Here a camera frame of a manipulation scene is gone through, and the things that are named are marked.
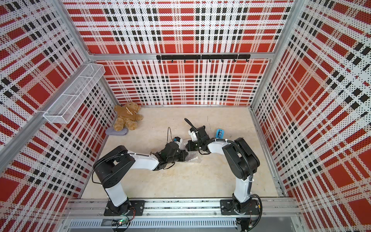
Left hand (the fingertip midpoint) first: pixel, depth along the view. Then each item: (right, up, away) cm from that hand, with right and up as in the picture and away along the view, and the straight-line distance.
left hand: (190, 154), depth 92 cm
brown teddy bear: (-47, +25, +14) cm, 55 cm away
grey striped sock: (-57, +14, +10) cm, 60 cm away
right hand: (-1, +5, +2) cm, 6 cm away
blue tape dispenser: (+20, +12, +6) cm, 25 cm away
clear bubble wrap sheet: (+2, -1, -2) cm, 3 cm away
